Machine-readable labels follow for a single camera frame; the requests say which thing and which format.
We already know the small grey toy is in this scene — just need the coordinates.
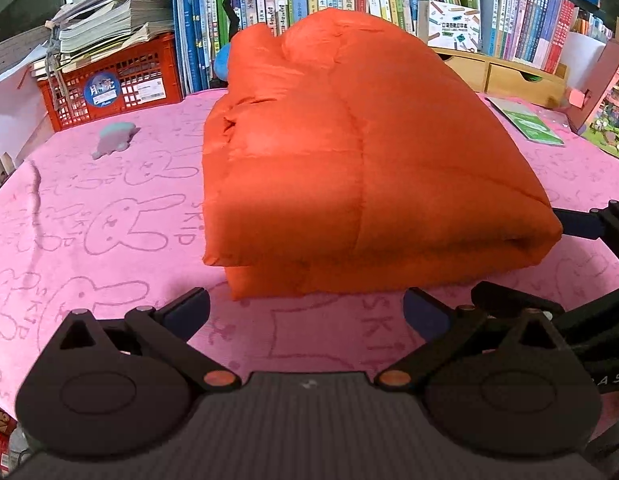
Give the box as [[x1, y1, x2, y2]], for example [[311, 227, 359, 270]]
[[92, 121, 141, 161]]

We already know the grey grid mat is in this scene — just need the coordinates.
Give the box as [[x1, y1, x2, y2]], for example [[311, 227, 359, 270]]
[[0, 25, 52, 81]]

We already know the red plastic crate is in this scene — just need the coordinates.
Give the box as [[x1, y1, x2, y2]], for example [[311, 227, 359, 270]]
[[38, 32, 184, 132]]

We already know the stack of papers and magazines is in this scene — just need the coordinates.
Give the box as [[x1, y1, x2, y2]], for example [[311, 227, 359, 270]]
[[30, 0, 176, 81]]

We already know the round blue plush toy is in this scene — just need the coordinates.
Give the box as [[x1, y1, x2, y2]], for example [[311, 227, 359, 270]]
[[213, 44, 232, 82]]

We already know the triangular miniature house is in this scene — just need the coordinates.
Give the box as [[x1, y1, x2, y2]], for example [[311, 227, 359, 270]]
[[567, 37, 619, 161]]

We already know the row of tall blue books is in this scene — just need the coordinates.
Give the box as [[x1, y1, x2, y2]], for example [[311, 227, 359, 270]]
[[170, 0, 229, 95]]

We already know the orange down jacket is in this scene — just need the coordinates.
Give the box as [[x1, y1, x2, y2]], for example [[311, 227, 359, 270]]
[[202, 9, 564, 302]]

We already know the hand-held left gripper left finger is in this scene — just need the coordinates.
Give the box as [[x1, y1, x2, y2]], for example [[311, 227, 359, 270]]
[[59, 287, 242, 392]]

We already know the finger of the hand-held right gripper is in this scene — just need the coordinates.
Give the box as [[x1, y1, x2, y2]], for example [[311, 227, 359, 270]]
[[552, 207, 607, 241], [470, 281, 567, 328]]

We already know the large white paper sheet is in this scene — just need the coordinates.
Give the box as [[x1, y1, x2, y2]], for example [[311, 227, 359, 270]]
[[0, 45, 54, 166]]

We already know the green white leaflet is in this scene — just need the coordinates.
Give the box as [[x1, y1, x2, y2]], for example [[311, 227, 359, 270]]
[[485, 96, 565, 147]]

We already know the pink rabbit-print blanket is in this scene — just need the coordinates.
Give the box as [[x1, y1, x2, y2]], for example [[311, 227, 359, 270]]
[[0, 87, 619, 441]]

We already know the wooden drawer organiser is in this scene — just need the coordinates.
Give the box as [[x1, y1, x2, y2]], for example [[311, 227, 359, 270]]
[[432, 46, 570, 110]]

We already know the row of pastel books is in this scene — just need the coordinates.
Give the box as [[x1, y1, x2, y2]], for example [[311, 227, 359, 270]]
[[479, 0, 580, 75]]

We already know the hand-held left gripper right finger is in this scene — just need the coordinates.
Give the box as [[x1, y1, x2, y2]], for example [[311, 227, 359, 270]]
[[375, 287, 557, 392]]

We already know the white pencil-print box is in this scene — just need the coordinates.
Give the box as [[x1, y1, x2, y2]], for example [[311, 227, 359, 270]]
[[417, 0, 483, 53]]

